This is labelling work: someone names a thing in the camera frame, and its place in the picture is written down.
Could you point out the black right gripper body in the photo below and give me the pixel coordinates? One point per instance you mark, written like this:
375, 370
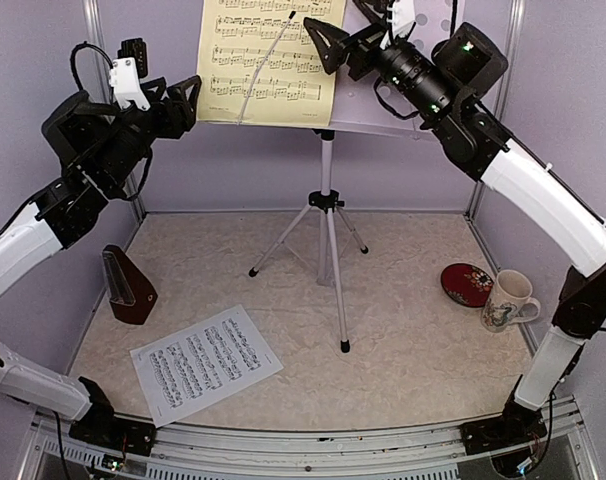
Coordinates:
428, 86

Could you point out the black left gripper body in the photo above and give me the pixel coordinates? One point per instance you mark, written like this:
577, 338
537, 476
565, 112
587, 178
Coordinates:
169, 126

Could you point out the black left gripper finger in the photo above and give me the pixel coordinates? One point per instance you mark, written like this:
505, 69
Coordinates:
184, 96
155, 90

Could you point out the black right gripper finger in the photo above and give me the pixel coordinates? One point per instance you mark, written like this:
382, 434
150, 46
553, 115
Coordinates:
330, 43
370, 10

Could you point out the white perforated music stand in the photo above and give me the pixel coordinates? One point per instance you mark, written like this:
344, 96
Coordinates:
410, 201

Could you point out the yellow sheet music page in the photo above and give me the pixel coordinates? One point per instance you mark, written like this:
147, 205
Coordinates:
259, 66

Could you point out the white sheet music page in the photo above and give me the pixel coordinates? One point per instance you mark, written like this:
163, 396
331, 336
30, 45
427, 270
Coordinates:
194, 368

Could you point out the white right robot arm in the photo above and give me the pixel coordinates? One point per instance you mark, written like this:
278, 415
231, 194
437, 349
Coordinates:
486, 151

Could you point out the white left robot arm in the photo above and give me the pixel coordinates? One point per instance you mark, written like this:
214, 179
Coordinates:
98, 146

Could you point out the brown wooden metronome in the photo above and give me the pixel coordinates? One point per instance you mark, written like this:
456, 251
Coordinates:
132, 296

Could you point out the red floral coaster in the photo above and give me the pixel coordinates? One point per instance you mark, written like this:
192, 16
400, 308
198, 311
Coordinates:
466, 284

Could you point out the floral ceramic mug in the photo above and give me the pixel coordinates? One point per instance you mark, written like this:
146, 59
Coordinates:
510, 302

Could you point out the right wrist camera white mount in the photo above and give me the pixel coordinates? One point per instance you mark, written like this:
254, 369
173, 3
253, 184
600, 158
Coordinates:
400, 20

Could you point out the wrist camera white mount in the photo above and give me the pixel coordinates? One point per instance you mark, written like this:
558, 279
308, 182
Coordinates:
127, 70
400, 20

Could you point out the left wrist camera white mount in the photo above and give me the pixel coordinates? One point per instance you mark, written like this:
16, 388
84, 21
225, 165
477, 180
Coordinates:
127, 70

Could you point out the left aluminium corner post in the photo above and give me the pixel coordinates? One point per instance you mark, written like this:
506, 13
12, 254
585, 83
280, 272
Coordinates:
95, 36

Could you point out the aluminium corner post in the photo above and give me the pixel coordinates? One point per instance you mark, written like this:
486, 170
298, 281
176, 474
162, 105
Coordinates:
513, 32
95, 36

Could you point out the right aluminium corner post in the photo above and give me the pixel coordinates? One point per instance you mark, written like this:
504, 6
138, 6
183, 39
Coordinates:
513, 32

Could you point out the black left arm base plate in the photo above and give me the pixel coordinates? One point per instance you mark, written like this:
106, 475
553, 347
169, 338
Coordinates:
119, 434

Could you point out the aluminium front rail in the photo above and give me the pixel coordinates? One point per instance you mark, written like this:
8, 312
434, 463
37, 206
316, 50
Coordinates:
433, 451

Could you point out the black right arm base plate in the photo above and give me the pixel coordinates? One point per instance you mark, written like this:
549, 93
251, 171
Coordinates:
496, 433

